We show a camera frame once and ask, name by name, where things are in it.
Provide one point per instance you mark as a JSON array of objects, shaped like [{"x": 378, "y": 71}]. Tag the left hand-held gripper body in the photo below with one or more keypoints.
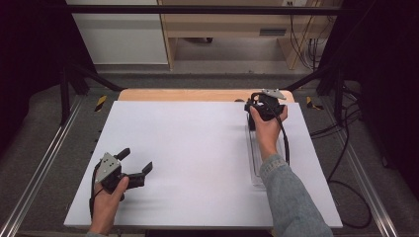
[{"x": 108, "y": 168}]

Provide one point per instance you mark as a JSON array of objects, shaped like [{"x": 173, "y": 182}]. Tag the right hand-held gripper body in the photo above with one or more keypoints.
[{"x": 268, "y": 105}]

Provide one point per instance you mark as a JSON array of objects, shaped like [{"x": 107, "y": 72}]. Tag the clear plastic storage box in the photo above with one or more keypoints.
[{"x": 255, "y": 158}]

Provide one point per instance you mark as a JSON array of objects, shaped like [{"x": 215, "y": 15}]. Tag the person's right hand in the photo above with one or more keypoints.
[{"x": 268, "y": 135}]

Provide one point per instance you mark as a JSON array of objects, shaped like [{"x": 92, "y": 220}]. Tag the person's left hand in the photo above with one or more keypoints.
[{"x": 107, "y": 207}]

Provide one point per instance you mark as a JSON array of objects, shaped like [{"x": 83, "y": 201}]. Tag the white board sheet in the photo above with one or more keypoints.
[{"x": 184, "y": 158}]

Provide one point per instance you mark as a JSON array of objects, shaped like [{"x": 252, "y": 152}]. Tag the black metal stand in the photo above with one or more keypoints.
[
  {"x": 338, "y": 95},
  {"x": 65, "y": 98}
]

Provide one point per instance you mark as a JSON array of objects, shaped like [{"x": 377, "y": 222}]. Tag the wooden table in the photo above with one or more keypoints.
[{"x": 184, "y": 94}]

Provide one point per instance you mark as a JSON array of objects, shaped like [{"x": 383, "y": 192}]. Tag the light wooden desk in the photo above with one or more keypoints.
[{"x": 224, "y": 23}]

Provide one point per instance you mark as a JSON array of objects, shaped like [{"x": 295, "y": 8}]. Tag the white cabinet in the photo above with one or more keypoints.
[{"x": 122, "y": 36}]

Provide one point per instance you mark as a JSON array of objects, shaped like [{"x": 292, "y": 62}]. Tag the aluminium rail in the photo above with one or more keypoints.
[
  {"x": 365, "y": 177},
  {"x": 39, "y": 164}
]

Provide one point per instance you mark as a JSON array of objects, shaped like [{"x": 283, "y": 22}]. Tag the black frame crossbar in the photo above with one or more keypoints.
[{"x": 197, "y": 9}]

